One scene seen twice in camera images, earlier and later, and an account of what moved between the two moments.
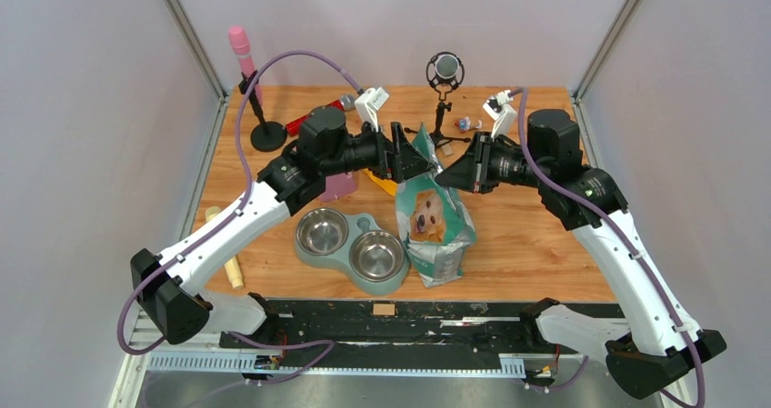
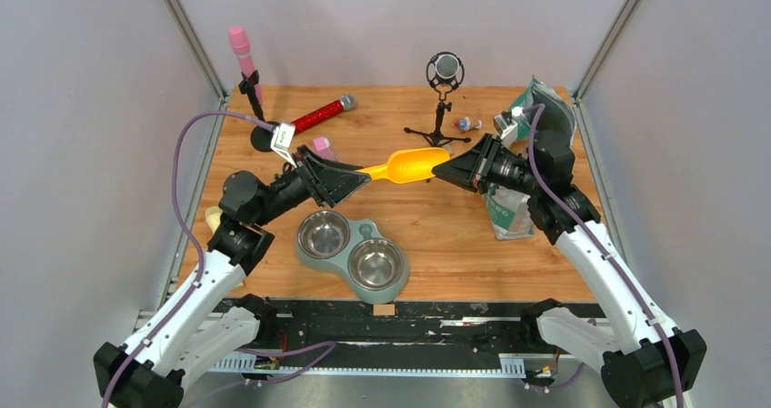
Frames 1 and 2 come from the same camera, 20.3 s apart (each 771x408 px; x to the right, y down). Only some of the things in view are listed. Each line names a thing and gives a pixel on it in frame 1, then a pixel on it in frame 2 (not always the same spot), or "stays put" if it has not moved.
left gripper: [412, 164] -> [331, 185]
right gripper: [471, 173] stays put
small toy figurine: [465, 124] stays put
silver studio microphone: [445, 67] stays put
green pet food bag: [436, 220] -> [535, 110]
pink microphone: [240, 43] stays put
